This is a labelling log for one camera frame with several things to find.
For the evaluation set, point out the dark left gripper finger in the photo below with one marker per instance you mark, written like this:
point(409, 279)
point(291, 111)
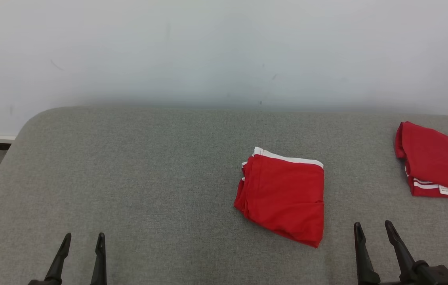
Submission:
point(99, 261)
point(60, 259)

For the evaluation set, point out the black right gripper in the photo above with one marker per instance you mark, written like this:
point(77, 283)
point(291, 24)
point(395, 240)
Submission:
point(394, 283)

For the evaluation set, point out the red jersey shirt white sleeves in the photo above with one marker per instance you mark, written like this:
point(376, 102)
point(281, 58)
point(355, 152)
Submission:
point(437, 162)

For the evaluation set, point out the red shorts white trim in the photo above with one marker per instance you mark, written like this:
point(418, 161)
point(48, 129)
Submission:
point(287, 194)

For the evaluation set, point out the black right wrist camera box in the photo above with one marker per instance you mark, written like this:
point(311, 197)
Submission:
point(439, 276)

